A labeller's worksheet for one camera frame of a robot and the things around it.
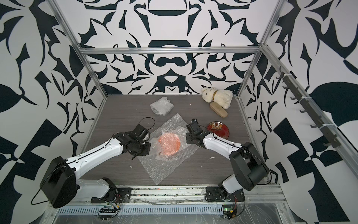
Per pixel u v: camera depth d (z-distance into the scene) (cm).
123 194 75
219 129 100
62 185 40
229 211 71
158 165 83
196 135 69
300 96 59
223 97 107
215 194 74
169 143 89
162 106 108
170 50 92
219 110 108
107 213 73
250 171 44
